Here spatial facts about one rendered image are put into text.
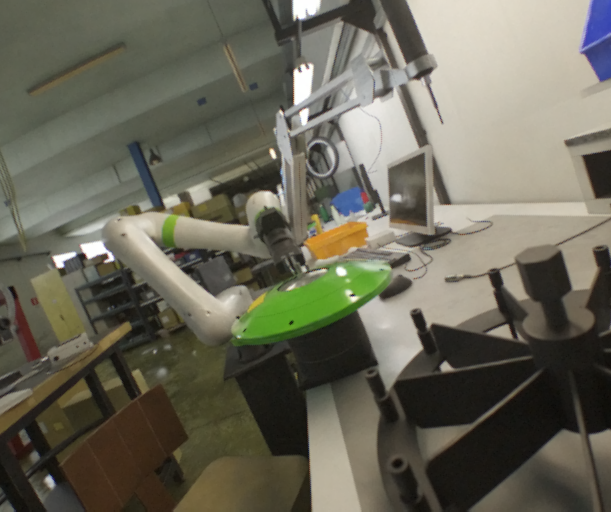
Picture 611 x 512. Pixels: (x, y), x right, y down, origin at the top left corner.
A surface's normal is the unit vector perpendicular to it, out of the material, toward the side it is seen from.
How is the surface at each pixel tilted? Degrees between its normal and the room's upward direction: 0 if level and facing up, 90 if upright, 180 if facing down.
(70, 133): 90
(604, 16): 88
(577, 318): 4
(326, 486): 0
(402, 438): 4
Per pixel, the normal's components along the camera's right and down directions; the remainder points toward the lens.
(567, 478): -0.38, -0.92
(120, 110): 0.00, 0.09
